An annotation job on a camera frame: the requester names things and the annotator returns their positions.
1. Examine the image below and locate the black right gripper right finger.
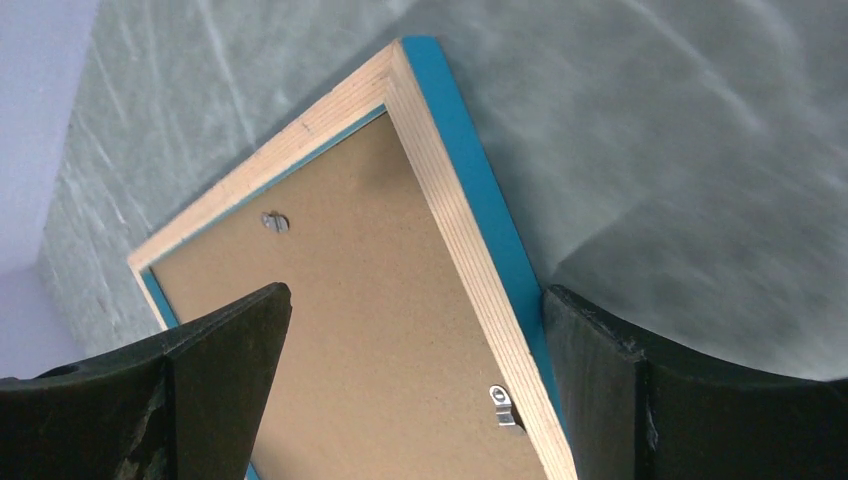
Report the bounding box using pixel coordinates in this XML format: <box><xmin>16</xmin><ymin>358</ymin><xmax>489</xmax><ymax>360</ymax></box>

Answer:
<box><xmin>542</xmin><ymin>285</ymin><xmax>847</xmax><ymax>479</ymax></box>

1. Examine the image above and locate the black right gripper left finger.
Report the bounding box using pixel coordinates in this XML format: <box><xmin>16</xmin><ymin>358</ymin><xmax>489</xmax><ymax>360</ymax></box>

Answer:
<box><xmin>1</xmin><ymin>282</ymin><xmax>292</xmax><ymax>479</ymax></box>

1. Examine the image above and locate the blue wooden picture frame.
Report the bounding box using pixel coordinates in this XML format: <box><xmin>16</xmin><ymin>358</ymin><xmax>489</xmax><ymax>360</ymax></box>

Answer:
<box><xmin>127</xmin><ymin>35</ymin><xmax>577</xmax><ymax>479</ymax></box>

